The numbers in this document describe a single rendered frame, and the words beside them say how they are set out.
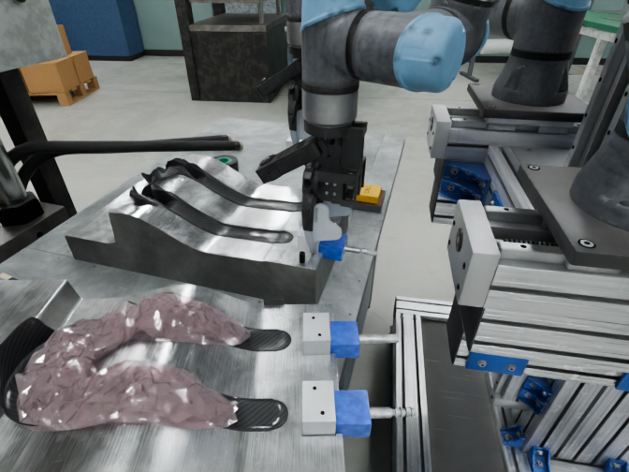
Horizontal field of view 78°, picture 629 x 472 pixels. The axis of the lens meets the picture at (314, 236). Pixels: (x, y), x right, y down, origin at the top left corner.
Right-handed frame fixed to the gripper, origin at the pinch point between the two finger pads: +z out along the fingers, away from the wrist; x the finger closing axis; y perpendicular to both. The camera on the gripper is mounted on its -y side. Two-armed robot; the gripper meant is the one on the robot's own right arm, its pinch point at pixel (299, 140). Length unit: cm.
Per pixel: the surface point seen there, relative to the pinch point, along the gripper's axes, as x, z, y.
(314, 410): -58, 7, 21
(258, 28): 336, 19, -155
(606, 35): 321, 12, 156
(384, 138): 48, 15, 15
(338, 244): -30.4, 4.7, 16.7
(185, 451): -66, 7, 9
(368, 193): 0.7, 11.4, 16.8
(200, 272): -36.0, 11.5, -6.7
